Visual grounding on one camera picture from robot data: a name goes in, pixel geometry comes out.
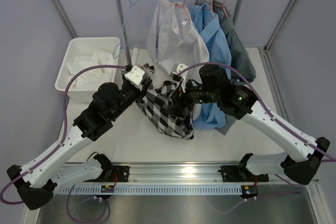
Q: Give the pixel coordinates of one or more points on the aluminium mounting rail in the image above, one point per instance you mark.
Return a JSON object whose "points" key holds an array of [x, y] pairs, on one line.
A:
{"points": [[168, 173]]}

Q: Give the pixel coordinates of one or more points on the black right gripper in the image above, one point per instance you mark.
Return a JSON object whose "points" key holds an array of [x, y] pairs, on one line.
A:
{"points": [[185, 96]]}

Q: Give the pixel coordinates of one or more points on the aluminium frame post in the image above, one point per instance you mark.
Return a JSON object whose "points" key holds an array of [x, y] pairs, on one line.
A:
{"points": [[64, 17], [283, 18]]}

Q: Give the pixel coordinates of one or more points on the right aluminium frame post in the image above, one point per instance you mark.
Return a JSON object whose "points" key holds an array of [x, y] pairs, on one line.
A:
{"points": [[283, 18]]}

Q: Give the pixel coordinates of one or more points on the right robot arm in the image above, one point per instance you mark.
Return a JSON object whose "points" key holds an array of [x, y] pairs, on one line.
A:
{"points": [[302, 154]]}

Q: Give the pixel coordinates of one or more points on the light blue slotted cable duct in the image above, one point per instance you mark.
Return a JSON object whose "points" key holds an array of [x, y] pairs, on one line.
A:
{"points": [[86, 189]]}

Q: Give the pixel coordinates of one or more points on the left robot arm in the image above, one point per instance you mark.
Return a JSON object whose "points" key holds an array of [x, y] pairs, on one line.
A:
{"points": [[39, 180]]}

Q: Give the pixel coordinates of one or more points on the blue shirt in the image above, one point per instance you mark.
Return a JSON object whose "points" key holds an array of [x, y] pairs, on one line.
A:
{"points": [[207, 24]]}

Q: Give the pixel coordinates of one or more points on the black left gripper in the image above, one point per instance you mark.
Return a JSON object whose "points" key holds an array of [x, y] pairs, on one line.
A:
{"points": [[141, 93]]}

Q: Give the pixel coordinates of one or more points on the light grey white shirt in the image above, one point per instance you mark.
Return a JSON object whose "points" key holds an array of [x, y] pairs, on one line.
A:
{"points": [[173, 38]]}

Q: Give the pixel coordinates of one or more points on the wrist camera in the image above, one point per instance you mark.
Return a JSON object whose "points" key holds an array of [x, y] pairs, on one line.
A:
{"points": [[176, 72], [136, 76]]}

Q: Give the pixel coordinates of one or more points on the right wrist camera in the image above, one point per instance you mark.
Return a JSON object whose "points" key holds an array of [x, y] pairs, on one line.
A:
{"points": [[176, 72]]}

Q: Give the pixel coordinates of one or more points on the white plastic basket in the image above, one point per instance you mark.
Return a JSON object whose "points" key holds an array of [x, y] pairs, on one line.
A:
{"points": [[83, 47]]}

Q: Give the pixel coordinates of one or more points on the dark grey shirt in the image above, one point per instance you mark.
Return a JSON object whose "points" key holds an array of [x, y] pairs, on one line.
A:
{"points": [[240, 57]]}

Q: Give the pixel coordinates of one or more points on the left aluminium frame post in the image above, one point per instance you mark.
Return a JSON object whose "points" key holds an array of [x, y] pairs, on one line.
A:
{"points": [[64, 17]]}

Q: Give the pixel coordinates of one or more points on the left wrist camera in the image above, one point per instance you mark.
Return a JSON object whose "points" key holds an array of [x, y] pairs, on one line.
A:
{"points": [[136, 76]]}

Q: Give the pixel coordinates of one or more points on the black white checkered shirt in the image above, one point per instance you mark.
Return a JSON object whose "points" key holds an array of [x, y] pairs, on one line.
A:
{"points": [[164, 109]]}

